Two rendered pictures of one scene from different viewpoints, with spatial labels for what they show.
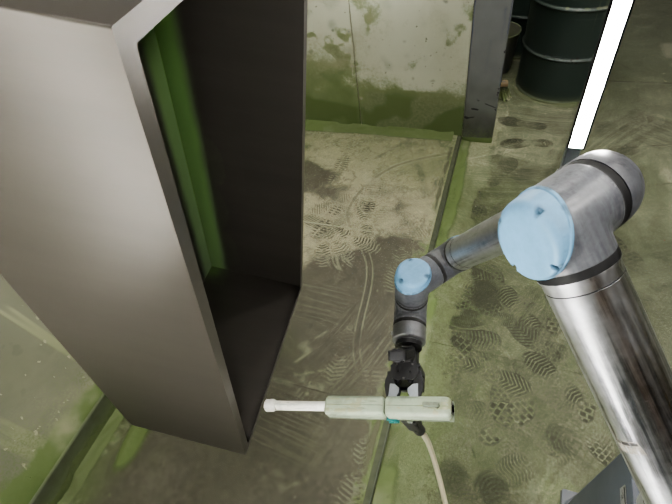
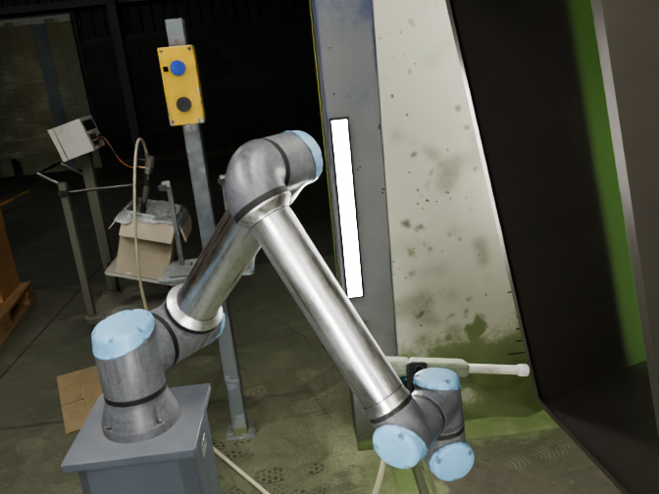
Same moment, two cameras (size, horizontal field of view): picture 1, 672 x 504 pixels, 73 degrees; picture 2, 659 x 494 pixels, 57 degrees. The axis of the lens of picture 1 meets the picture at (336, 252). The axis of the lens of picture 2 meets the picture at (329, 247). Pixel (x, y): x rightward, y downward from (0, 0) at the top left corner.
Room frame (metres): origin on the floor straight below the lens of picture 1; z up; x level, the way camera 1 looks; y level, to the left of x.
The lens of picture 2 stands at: (1.55, -0.87, 1.46)
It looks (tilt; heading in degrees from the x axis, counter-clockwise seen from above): 17 degrees down; 151
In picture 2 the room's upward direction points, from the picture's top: 6 degrees counter-clockwise
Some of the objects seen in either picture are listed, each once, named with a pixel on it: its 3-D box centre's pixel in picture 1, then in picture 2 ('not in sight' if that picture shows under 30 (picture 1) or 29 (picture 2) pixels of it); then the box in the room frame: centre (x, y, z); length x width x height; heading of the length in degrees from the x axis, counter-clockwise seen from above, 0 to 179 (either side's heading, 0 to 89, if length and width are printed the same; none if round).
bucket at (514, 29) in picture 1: (496, 49); not in sight; (3.06, -1.42, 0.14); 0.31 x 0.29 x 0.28; 153
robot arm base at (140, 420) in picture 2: not in sight; (138, 403); (0.11, -0.65, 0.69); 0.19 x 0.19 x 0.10
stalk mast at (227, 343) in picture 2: not in sight; (211, 246); (-0.63, -0.17, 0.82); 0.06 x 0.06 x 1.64; 63
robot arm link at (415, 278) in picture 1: (415, 282); (436, 403); (0.71, -0.19, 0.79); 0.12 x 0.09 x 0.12; 115
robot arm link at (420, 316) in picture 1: (410, 308); (443, 447); (0.70, -0.18, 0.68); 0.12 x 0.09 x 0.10; 163
